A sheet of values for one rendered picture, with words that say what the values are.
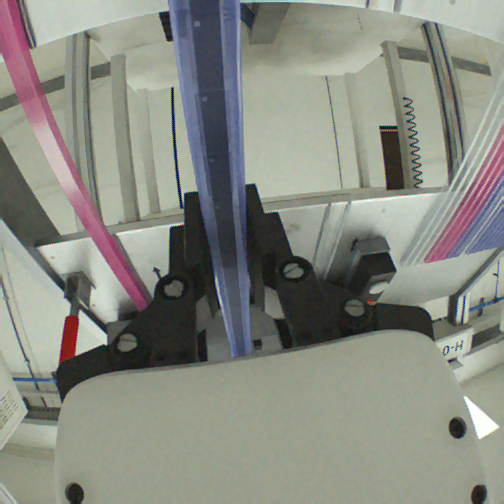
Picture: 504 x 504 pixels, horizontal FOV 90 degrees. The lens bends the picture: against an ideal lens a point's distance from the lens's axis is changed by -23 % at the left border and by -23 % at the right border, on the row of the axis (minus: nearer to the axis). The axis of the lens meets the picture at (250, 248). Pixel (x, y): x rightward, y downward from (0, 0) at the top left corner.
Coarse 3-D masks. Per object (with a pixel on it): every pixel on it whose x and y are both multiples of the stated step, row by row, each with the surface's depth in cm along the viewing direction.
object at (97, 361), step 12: (96, 348) 9; (108, 348) 9; (72, 360) 8; (84, 360) 8; (96, 360) 8; (108, 360) 8; (60, 372) 8; (72, 372) 8; (84, 372) 8; (96, 372) 8; (108, 372) 8; (60, 384) 8; (72, 384) 8; (60, 396) 7
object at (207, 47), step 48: (192, 0) 5; (192, 48) 6; (240, 48) 6; (192, 96) 7; (240, 96) 7; (192, 144) 8; (240, 144) 8; (240, 192) 9; (240, 240) 11; (240, 288) 14; (240, 336) 19
